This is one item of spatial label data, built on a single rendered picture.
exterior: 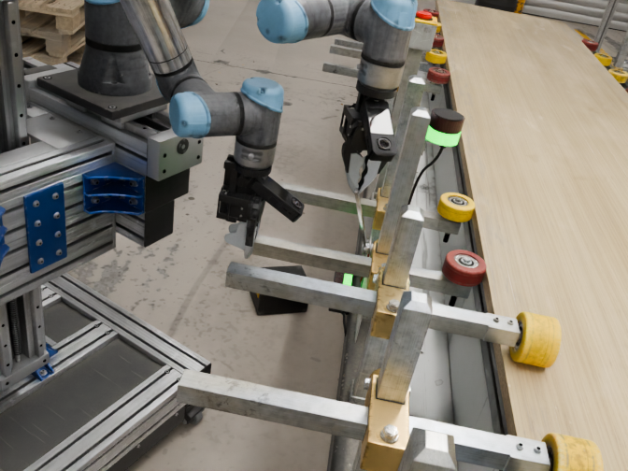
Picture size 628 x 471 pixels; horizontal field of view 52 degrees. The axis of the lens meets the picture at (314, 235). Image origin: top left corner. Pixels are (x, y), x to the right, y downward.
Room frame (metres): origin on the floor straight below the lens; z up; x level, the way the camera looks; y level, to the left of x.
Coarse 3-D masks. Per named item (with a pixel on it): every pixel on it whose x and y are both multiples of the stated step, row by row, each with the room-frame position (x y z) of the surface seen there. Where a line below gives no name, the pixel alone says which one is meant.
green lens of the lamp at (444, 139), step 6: (432, 132) 1.09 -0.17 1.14; (438, 132) 1.09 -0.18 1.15; (432, 138) 1.09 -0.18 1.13; (438, 138) 1.08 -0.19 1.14; (444, 138) 1.08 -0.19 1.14; (450, 138) 1.08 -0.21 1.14; (456, 138) 1.09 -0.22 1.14; (438, 144) 1.08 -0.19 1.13; (444, 144) 1.08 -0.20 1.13; (450, 144) 1.09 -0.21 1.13; (456, 144) 1.10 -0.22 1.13
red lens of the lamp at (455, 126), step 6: (432, 114) 1.10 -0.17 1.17; (432, 120) 1.10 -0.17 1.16; (438, 120) 1.09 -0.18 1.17; (444, 120) 1.08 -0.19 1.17; (462, 120) 1.10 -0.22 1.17; (432, 126) 1.10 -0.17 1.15; (438, 126) 1.09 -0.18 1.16; (444, 126) 1.08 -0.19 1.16; (450, 126) 1.08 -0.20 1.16; (456, 126) 1.09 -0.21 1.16; (462, 126) 1.10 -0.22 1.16; (450, 132) 1.08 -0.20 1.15; (456, 132) 1.09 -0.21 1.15
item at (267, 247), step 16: (256, 240) 1.07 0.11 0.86; (272, 240) 1.08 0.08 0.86; (272, 256) 1.07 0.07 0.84; (288, 256) 1.06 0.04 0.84; (304, 256) 1.06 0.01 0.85; (320, 256) 1.06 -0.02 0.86; (336, 256) 1.07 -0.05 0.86; (352, 256) 1.08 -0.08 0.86; (352, 272) 1.06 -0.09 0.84; (368, 272) 1.06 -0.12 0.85; (416, 272) 1.07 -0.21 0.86; (432, 272) 1.08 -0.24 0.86; (432, 288) 1.06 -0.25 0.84; (448, 288) 1.05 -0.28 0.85; (464, 288) 1.05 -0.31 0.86
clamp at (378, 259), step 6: (372, 252) 1.11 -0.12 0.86; (378, 252) 1.10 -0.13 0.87; (372, 258) 1.08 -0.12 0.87; (378, 258) 1.08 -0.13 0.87; (384, 258) 1.08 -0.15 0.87; (372, 264) 1.05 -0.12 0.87; (378, 264) 1.05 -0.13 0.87; (372, 270) 1.03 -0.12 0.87; (372, 276) 1.02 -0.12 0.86; (372, 282) 1.02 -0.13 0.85; (366, 288) 1.03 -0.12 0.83; (372, 288) 1.02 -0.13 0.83
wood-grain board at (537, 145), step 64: (448, 0) 3.70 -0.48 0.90; (448, 64) 2.46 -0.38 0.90; (512, 64) 2.61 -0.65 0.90; (576, 64) 2.81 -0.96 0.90; (512, 128) 1.88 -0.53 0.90; (576, 128) 1.99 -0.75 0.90; (512, 192) 1.43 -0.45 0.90; (576, 192) 1.50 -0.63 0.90; (512, 256) 1.13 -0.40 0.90; (576, 256) 1.18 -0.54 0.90; (576, 320) 0.95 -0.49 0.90; (512, 384) 0.75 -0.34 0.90; (576, 384) 0.78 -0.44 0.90
